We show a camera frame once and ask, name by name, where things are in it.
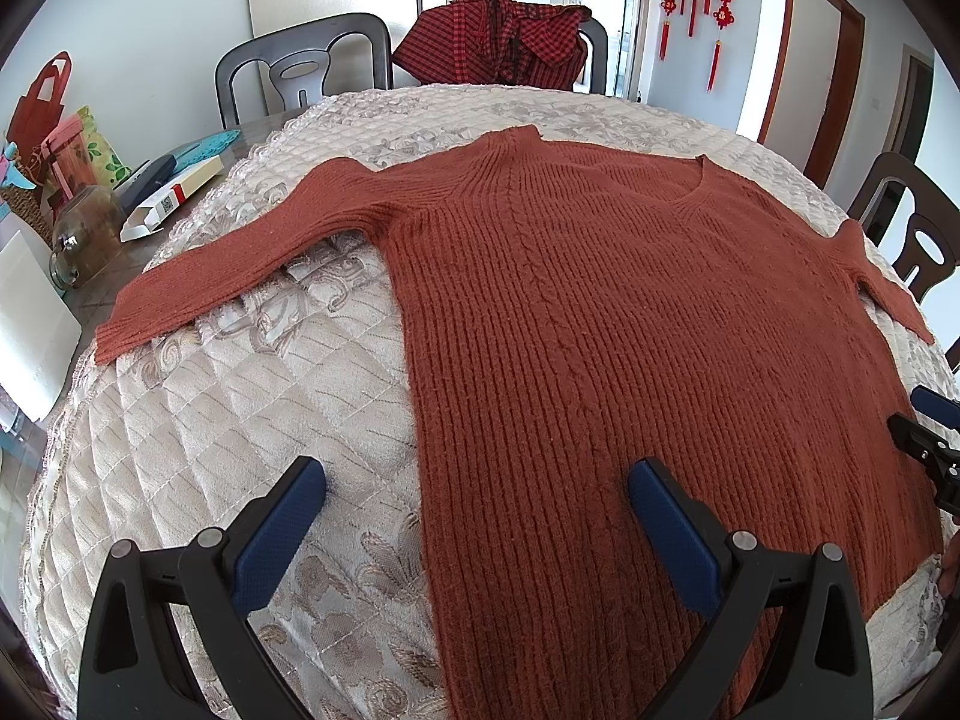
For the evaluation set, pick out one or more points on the pink box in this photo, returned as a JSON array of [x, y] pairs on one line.
[[64, 151]]

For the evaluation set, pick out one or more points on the green floral bag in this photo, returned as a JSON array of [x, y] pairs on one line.
[[108, 167]]

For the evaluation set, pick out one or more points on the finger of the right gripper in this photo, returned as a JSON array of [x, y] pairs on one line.
[[939, 460], [936, 406]]

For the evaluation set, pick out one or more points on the white flat box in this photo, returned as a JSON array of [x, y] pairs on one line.
[[38, 333]]

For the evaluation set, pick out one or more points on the dark blue case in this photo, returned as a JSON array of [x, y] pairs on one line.
[[146, 180]]

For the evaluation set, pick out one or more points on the red paper gift bag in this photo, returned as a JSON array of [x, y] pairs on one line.
[[39, 110]]

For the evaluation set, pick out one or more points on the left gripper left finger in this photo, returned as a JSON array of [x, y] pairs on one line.
[[134, 664]]

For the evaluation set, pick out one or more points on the rust red knit sweater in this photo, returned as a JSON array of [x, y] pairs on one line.
[[567, 310]]

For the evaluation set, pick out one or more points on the red plaid garment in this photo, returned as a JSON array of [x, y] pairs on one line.
[[496, 42]]

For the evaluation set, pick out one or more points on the brown wooden door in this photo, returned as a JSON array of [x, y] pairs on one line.
[[814, 84]]

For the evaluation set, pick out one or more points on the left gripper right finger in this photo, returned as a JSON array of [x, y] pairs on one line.
[[818, 663]]

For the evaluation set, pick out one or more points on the white red carton box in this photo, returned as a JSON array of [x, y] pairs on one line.
[[148, 216]]

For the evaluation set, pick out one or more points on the teal flat box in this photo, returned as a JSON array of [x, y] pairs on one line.
[[202, 149]]

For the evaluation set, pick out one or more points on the glass jar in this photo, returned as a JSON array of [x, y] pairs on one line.
[[86, 237]]

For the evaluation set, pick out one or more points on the dark brown wooden chair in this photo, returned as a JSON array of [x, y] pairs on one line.
[[929, 255]]

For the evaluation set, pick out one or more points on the grey chair behind garment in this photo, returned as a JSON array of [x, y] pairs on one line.
[[593, 76]]

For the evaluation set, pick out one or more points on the grey plastic chair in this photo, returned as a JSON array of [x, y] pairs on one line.
[[298, 60]]

